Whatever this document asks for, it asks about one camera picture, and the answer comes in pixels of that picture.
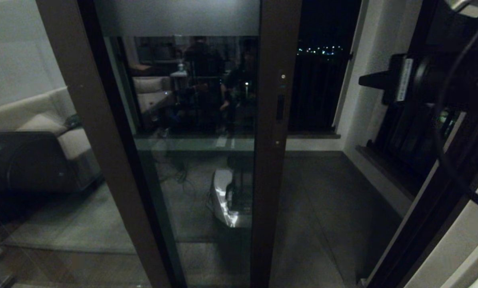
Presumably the brown framed sliding glass door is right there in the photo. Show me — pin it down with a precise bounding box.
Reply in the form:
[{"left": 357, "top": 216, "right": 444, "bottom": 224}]
[{"left": 93, "top": 0, "right": 303, "bottom": 288}]

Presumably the black barred window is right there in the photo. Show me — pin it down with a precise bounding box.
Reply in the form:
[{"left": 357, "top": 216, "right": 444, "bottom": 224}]
[{"left": 366, "top": 0, "right": 478, "bottom": 193}]

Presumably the black balcony railing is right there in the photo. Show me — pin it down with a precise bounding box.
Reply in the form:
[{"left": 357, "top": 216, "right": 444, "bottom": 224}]
[{"left": 289, "top": 48, "right": 352, "bottom": 132}]

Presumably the stone window sill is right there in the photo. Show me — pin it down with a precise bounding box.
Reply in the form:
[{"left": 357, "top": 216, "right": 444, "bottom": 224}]
[{"left": 356, "top": 144, "right": 418, "bottom": 201}]

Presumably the brown framed fixed glass panel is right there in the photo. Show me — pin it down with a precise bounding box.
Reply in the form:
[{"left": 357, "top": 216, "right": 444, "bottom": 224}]
[{"left": 0, "top": 0, "right": 171, "bottom": 288}]

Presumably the dark green cloth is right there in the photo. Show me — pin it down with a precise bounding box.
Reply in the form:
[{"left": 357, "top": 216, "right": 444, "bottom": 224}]
[{"left": 64, "top": 114, "right": 84, "bottom": 130}]

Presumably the beige sofa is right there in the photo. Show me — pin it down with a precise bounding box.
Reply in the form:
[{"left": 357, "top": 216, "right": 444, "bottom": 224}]
[{"left": 0, "top": 87, "right": 102, "bottom": 193}]

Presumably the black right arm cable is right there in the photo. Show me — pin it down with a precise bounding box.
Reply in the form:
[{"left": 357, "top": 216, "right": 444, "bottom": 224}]
[{"left": 431, "top": 15, "right": 478, "bottom": 215}]

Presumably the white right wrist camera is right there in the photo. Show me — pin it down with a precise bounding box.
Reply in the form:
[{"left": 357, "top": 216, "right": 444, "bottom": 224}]
[{"left": 446, "top": 0, "right": 478, "bottom": 19}]

